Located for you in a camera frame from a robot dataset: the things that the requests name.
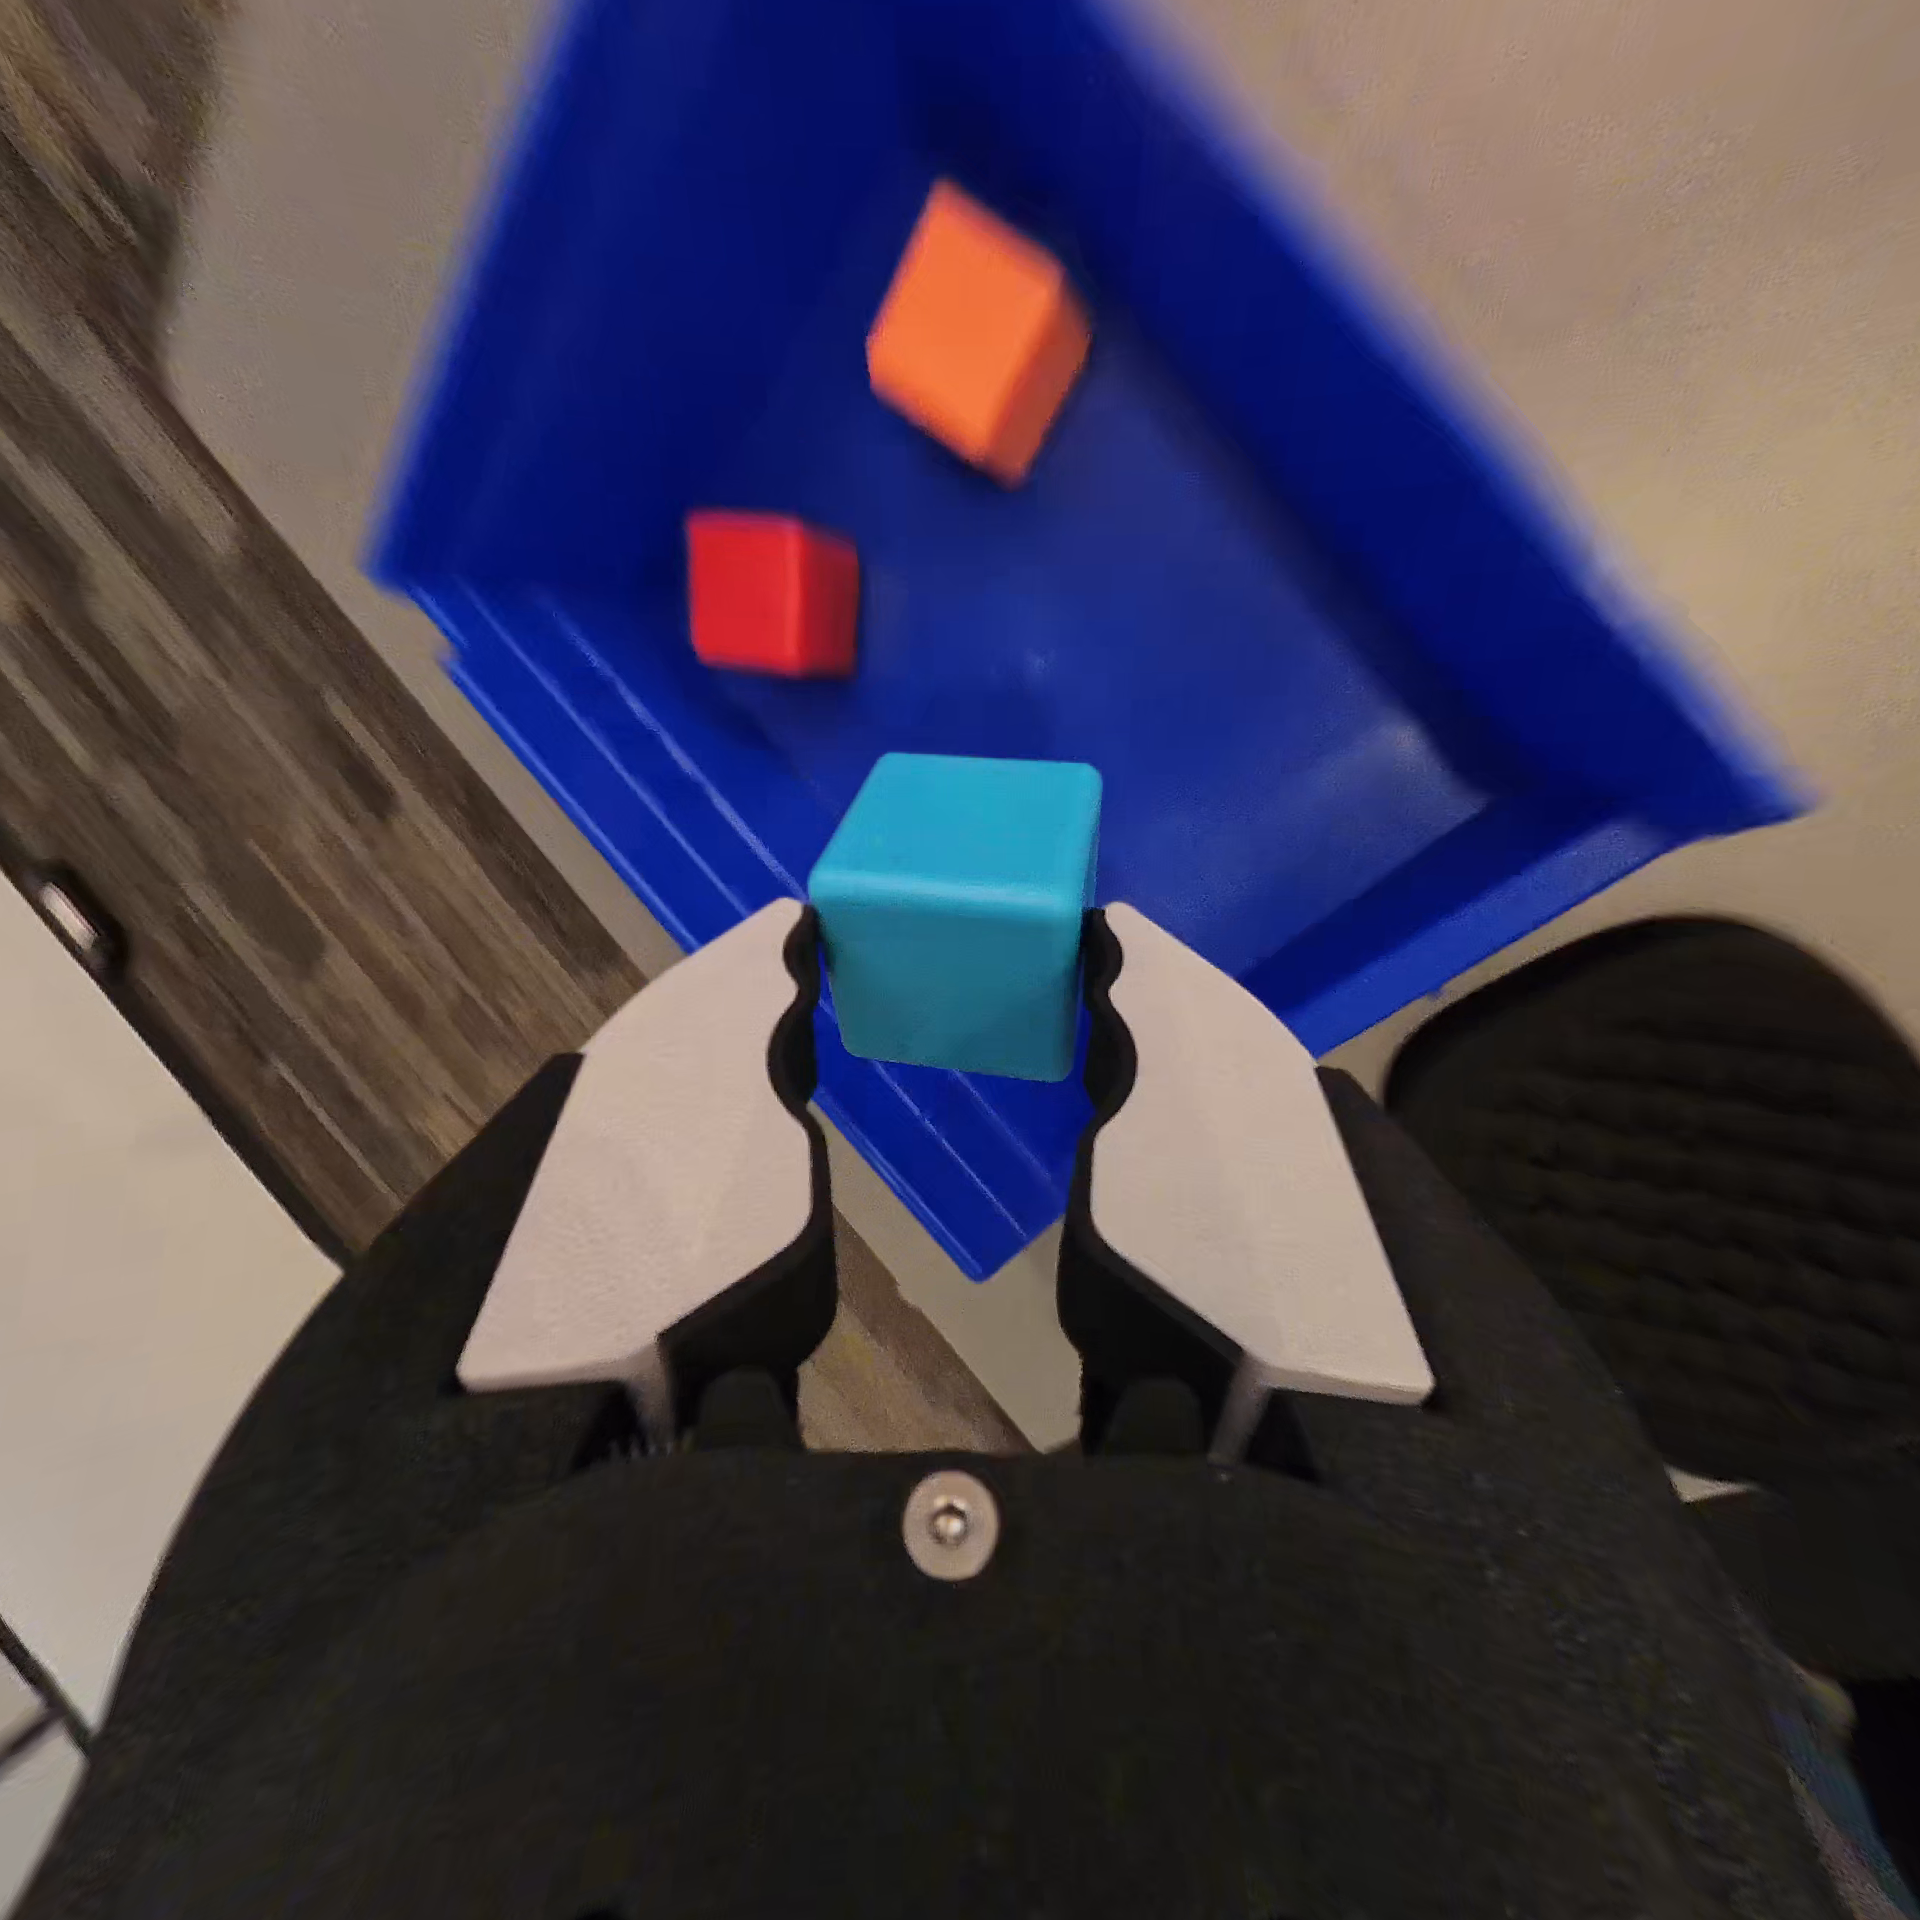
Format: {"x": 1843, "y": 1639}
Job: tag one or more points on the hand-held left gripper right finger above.
{"x": 1261, "y": 1201}

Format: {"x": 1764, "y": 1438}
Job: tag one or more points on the orange magnetic cube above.
{"x": 977, "y": 330}

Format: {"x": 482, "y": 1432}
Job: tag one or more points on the blue plastic bin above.
{"x": 1261, "y": 599}

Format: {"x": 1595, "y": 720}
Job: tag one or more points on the black textured mat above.
{"x": 1682, "y": 1171}

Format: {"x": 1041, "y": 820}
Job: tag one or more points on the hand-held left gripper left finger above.
{"x": 637, "y": 1201}

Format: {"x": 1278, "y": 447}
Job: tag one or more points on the teal magnetic cube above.
{"x": 956, "y": 913}

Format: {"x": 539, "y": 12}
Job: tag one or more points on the black floor device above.
{"x": 76, "y": 913}

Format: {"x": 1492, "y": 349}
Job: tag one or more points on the red magnetic cube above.
{"x": 772, "y": 592}

